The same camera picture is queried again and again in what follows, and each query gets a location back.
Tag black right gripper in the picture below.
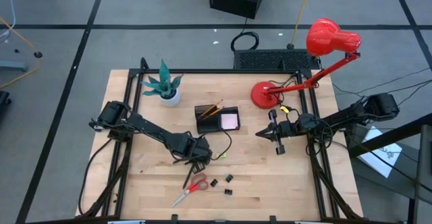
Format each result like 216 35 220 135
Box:
255 109 303 156

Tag black computer case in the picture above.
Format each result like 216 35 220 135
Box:
209 0 269 20

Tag red desk lamp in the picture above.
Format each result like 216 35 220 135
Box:
250 18 362 110

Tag coiled black floor cable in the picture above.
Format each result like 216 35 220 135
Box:
230 31 261 53

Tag black chair base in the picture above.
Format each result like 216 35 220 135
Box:
0 90 11 115

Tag yellow hanging cable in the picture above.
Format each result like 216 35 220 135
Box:
286 0 315 50

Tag black left arm base cable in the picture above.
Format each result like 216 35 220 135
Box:
78 138 113 217

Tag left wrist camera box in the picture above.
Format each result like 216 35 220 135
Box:
194 136 213 159

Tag red handled scissors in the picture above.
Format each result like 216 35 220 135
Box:
172 173 209 207

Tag white printed sheet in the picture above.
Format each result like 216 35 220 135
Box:
357 125 404 179

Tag black metal stand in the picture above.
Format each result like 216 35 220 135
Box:
347 112 432 224

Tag grey furniture foot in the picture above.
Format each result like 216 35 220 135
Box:
0 61 30 72

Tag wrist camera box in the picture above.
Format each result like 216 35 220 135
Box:
194 136 213 159
281 121 298 137

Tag green snake plant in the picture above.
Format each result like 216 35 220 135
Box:
140 59 184 100

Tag pink sticky note pad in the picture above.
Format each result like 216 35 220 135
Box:
221 113 240 131

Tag white plant pot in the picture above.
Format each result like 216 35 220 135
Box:
159 88 181 108

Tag black mesh crate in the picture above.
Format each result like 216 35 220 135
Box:
233 49 321 71

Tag yellow floor cable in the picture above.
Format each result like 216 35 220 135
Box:
0 16 44 90

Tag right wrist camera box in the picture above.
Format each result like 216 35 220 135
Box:
281 121 298 137

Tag black mesh desk organizer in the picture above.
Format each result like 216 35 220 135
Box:
194 105 241 134

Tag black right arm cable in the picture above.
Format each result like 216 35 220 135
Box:
286 107 338 157

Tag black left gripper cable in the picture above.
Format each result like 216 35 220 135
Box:
209 131 234 161

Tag black lamp cord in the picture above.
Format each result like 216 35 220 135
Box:
269 74 298 107

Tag black metal table frame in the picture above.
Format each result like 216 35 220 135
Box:
76 57 364 224

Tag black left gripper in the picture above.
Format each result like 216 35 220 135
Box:
175 134 213 175

